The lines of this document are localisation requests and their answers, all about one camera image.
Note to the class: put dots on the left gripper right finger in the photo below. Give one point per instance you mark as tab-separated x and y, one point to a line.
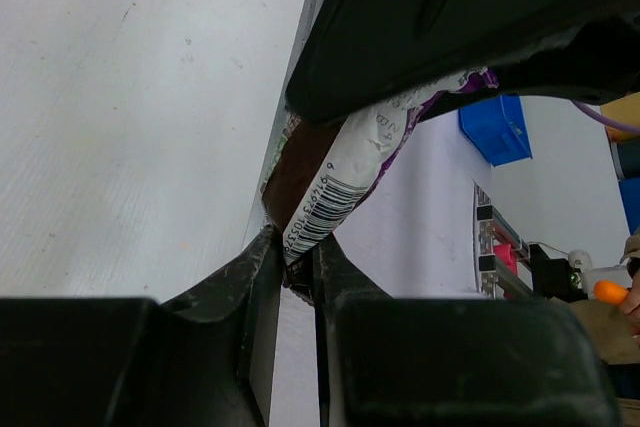
385	361

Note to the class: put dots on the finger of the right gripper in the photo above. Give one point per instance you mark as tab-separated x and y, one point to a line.
360	52

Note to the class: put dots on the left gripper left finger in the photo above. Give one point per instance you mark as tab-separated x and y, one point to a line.
203	358

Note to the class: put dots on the brown chocolate bar wrapper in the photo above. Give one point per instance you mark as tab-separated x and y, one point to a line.
321	173

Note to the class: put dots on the blue storage bin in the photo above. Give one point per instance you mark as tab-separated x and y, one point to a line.
497	129

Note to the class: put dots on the aluminium frame rail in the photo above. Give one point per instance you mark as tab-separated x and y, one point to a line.
503	260

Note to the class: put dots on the orange handled tool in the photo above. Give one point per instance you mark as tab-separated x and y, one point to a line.
610	292

